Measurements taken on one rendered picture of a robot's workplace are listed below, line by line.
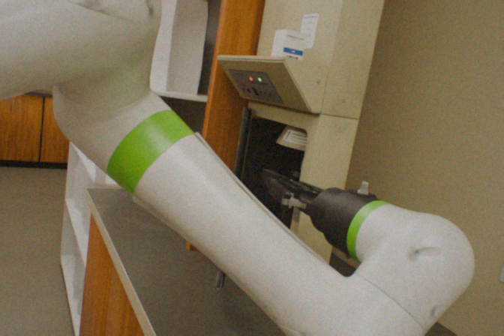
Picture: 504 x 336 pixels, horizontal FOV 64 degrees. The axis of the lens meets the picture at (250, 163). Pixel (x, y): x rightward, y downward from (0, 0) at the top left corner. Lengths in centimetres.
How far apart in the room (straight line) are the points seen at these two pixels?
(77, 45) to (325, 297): 35
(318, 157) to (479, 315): 56
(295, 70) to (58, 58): 53
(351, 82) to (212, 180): 52
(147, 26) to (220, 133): 78
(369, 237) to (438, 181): 68
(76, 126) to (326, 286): 34
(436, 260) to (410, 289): 4
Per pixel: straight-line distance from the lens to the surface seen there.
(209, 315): 96
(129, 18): 40
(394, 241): 50
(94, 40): 40
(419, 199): 123
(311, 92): 85
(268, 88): 94
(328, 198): 62
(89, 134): 52
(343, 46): 90
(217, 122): 116
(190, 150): 48
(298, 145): 97
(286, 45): 88
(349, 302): 48
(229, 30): 117
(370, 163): 136
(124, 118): 50
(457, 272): 51
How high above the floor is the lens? 144
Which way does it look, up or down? 10 degrees down
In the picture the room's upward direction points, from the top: 10 degrees clockwise
